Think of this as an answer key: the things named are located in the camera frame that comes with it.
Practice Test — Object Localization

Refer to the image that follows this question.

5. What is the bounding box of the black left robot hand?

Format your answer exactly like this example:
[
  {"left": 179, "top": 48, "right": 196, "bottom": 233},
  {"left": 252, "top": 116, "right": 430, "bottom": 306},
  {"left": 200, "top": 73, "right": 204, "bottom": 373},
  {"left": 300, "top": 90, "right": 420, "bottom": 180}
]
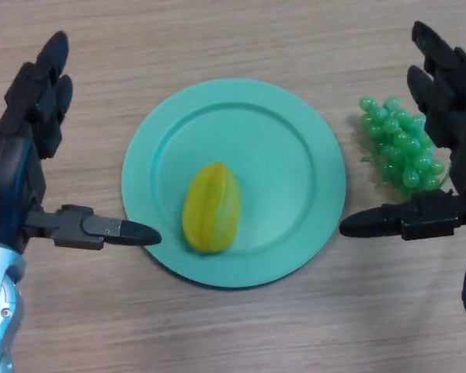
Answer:
[{"left": 0, "top": 30, "right": 163, "bottom": 256}]

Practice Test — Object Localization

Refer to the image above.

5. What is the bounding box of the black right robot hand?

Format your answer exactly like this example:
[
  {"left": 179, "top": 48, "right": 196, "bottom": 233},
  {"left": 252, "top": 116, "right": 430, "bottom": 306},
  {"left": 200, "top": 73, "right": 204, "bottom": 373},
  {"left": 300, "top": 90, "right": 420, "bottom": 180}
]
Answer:
[{"left": 339, "top": 20, "right": 466, "bottom": 242}]

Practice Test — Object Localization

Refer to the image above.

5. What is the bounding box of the yellow starfruit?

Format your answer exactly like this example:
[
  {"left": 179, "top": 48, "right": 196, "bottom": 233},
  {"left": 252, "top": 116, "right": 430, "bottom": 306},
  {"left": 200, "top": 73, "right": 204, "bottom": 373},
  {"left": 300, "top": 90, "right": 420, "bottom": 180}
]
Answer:
[{"left": 181, "top": 162, "right": 242, "bottom": 255}]

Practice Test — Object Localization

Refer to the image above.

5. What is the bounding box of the green round plate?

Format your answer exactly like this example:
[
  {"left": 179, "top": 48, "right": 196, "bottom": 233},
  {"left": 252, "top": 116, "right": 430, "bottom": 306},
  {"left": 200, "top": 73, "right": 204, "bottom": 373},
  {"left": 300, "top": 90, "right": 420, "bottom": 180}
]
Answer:
[{"left": 122, "top": 78, "right": 347, "bottom": 291}]

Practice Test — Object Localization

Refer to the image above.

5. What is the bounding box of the green grape bunch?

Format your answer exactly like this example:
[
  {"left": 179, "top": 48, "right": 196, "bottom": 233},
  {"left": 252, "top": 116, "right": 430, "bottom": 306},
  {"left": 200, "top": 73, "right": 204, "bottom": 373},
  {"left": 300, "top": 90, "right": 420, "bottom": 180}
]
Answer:
[{"left": 356, "top": 96, "right": 451, "bottom": 199}]

